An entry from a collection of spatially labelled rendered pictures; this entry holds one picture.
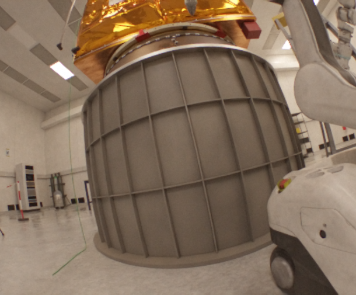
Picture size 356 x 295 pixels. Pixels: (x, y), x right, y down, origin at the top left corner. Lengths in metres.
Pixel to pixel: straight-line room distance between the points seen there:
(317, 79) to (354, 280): 0.43
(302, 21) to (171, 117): 0.72
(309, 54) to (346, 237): 0.46
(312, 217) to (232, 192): 0.58
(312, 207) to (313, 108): 0.26
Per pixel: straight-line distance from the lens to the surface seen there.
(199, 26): 1.70
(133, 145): 0.95
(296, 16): 0.62
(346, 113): 0.45
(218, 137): 0.87
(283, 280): 0.56
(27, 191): 8.01
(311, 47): 0.57
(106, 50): 1.86
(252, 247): 0.88
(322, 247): 0.37
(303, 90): 0.52
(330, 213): 0.33
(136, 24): 1.85
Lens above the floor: 0.43
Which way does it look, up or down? 10 degrees up
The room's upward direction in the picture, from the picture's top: 12 degrees counter-clockwise
